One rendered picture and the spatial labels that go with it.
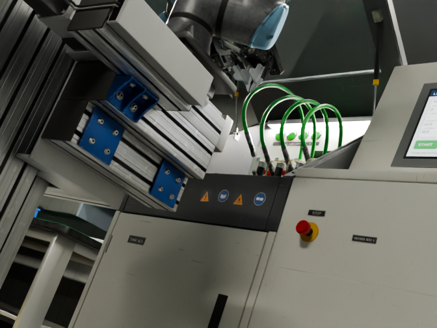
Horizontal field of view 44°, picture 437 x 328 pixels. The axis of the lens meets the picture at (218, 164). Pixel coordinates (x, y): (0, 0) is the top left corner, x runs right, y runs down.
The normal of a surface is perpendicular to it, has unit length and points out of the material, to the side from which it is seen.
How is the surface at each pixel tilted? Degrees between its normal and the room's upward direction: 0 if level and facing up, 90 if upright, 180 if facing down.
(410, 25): 180
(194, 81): 90
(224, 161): 90
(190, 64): 90
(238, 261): 90
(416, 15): 180
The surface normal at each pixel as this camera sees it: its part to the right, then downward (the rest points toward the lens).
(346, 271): -0.61, -0.45
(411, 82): -0.51, -0.65
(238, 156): 0.73, 0.02
